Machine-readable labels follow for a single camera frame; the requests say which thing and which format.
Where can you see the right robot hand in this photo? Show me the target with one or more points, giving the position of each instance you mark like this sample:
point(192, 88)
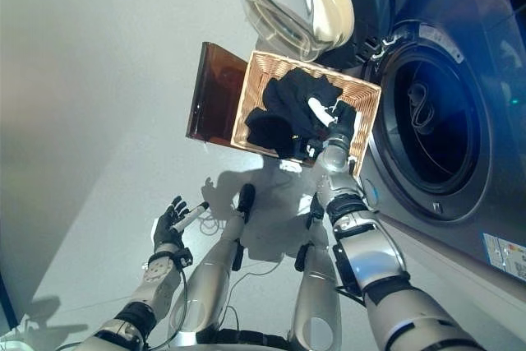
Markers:
point(345, 121)

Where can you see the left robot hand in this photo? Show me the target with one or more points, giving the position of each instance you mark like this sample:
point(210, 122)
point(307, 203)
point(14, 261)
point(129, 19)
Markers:
point(166, 227)

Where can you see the black garment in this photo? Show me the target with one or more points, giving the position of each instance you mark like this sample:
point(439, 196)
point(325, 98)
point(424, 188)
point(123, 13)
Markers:
point(287, 100)

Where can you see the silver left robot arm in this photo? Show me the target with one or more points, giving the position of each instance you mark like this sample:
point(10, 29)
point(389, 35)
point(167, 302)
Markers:
point(160, 273)

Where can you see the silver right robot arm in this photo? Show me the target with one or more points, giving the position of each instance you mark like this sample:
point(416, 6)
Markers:
point(370, 252)

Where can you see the dark grey washing machine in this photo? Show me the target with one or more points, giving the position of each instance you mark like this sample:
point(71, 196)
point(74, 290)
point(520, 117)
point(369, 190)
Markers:
point(493, 79)

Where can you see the silver left robot leg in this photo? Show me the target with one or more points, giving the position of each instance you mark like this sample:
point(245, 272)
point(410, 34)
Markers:
point(209, 269)

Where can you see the silver robot leg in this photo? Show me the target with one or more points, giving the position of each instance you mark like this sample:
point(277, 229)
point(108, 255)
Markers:
point(316, 285)
point(209, 269)

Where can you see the rectangular wicker basket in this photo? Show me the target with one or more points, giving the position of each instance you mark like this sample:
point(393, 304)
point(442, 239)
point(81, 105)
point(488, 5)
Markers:
point(263, 75)

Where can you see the round glass washer door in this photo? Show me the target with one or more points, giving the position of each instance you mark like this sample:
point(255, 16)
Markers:
point(296, 1)

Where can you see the brown stool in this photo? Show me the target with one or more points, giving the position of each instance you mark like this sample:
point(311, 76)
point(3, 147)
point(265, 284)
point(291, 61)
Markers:
point(218, 96)

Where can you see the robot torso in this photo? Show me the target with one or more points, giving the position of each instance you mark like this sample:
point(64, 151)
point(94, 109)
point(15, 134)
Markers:
point(238, 340)

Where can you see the silver right robot leg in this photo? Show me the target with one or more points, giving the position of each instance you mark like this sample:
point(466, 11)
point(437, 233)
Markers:
point(316, 285)

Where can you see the white plastic bin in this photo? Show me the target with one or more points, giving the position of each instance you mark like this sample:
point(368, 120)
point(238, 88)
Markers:
point(12, 346)

